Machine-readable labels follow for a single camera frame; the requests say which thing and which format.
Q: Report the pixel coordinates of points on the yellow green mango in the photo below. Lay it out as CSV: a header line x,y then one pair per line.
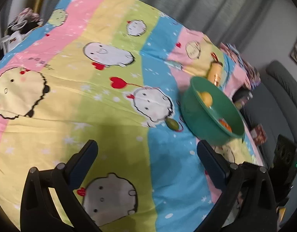
x,y
172,124

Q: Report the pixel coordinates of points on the yellow fruit in basin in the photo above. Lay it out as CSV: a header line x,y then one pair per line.
x,y
206,98

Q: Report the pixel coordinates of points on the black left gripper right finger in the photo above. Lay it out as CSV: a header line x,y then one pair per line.
x,y
247,201

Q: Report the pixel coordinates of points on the red patterned snack packet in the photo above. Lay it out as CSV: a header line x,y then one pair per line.
x,y
258,135

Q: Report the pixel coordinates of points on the colourful cartoon bed sheet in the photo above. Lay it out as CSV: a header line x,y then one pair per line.
x,y
111,71

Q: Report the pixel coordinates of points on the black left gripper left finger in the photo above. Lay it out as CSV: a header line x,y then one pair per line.
x,y
48,201

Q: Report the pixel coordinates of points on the grey sofa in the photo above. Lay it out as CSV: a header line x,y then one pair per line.
x,y
274,106

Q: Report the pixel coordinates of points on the green plastic basin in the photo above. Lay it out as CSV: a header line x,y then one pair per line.
x,y
203,121

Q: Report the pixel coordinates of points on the black white clutter pile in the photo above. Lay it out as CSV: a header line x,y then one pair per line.
x,y
19,29

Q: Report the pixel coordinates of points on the grey curtain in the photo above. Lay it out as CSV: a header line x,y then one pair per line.
x,y
223,21

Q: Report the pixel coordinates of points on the orange fruit in basin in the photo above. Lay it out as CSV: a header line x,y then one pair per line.
x,y
224,123

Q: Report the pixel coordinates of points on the clear plastic bottle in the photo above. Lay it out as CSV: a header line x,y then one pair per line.
x,y
239,103

